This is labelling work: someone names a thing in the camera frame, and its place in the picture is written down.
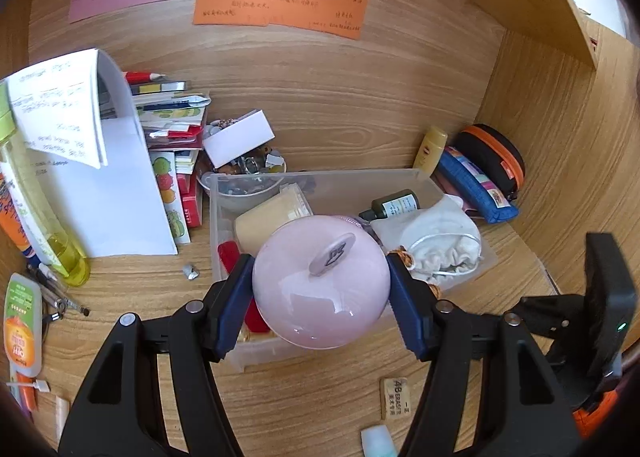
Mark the handwritten white paper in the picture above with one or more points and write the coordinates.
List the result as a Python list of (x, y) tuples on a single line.
[(55, 102)]

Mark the blue pencil pouch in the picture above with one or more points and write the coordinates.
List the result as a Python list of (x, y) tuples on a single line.
[(480, 192)]

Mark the stack of colourful packets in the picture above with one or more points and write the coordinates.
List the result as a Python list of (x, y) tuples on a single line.
[(170, 109)]

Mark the dark green spray bottle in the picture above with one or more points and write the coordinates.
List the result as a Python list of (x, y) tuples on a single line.
[(395, 204)]

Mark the small yellow bottle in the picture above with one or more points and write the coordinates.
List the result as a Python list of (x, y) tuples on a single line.
[(430, 152)]

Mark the black pen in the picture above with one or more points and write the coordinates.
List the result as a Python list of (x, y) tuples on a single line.
[(60, 294)]

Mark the small red box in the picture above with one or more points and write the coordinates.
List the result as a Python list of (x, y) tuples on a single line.
[(192, 204)]

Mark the pink flat box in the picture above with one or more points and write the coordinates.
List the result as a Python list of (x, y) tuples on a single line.
[(469, 207)]

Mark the pile of small trinkets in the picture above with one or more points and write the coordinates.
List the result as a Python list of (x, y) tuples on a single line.
[(250, 164)]

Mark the tan sleeved eraser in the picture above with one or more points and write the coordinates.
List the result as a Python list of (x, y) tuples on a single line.
[(396, 398)]

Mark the orange green tube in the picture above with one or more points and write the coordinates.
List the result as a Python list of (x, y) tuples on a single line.
[(22, 337)]

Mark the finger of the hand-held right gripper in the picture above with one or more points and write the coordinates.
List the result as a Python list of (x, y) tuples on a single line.
[(550, 312)]

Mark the orange paper note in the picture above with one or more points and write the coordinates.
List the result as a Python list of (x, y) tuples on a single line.
[(280, 7)]

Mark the wooden desktop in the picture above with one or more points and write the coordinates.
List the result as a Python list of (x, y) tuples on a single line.
[(310, 397)]

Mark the small white box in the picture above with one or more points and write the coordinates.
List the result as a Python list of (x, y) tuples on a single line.
[(240, 139)]

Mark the teal tube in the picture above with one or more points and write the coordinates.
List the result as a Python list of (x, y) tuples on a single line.
[(380, 443)]

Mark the small silver clip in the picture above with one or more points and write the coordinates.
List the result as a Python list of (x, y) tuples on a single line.
[(191, 272)]

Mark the cream jar with purple label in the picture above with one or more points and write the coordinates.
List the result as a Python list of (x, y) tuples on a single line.
[(265, 222)]

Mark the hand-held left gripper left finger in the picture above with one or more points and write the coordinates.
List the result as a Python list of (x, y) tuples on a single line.
[(230, 309)]

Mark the pink apple-shaped case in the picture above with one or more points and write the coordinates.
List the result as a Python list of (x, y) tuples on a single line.
[(310, 307)]

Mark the orange sunscreen tube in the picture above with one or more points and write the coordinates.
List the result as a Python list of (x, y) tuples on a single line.
[(12, 217)]

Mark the white ceramic bowl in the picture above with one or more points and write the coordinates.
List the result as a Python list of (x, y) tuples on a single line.
[(240, 197)]

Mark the yellow-green spray bottle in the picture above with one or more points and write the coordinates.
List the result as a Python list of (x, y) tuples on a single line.
[(55, 247)]

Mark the white folded card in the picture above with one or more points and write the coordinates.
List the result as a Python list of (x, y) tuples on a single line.
[(115, 197)]

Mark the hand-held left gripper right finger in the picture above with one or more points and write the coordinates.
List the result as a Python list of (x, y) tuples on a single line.
[(407, 309)]

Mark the black orange zip case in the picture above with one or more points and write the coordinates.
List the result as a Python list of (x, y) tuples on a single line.
[(495, 152)]

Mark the clear plastic storage box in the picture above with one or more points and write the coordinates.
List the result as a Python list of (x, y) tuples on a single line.
[(330, 187)]

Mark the fruit print card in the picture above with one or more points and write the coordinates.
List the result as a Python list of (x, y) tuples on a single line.
[(167, 197)]

